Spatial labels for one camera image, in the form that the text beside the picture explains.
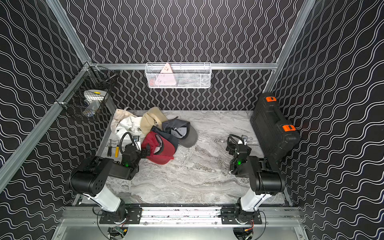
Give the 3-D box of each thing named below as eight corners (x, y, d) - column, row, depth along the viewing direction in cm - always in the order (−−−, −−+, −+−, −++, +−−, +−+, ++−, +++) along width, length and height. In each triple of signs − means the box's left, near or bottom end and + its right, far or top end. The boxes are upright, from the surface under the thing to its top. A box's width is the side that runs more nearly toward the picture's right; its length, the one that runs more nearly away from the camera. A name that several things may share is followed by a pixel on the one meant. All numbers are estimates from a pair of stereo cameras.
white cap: (119, 140, 106) (114, 132, 98) (120, 126, 114) (116, 117, 106) (143, 136, 108) (140, 128, 101) (143, 122, 116) (140, 114, 109)
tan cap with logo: (139, 133, 110) (134, 122, 100) (157, 114, 122) (154, 103, 112) (151, 139, 106) (147, 129, 97) (169, 119, 118) (167, 108, 109)
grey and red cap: (162, 130, 111) (160, 123, 105) (177, 119, 118) (177, 112, 112) (186, 151, 100) (186, 145, 94) (202, 138, 107) (202, 131, 101)
